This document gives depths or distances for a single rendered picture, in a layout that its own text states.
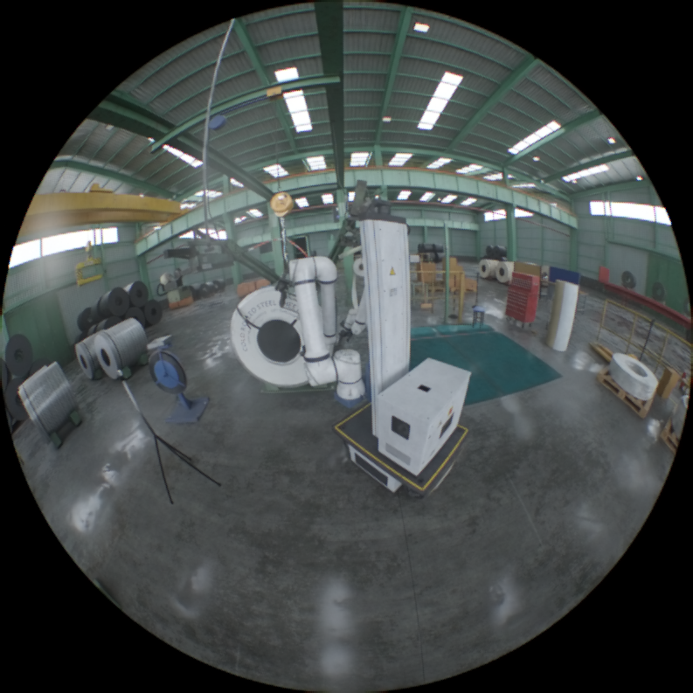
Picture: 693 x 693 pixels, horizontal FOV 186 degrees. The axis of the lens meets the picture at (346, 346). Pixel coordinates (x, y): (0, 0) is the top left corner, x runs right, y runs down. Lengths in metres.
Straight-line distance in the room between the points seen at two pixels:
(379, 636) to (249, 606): 0.78
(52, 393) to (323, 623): 5.36
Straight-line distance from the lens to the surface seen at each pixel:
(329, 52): 2.66
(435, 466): 1.52
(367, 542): 1.60
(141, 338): 6.59
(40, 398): 5.58
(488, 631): 1.77
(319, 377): 1.23
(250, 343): 2.46
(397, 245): 1.25
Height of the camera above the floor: 1.56
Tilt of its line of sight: 24 degrees down
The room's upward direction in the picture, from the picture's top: 6 degrees counter-clockwise
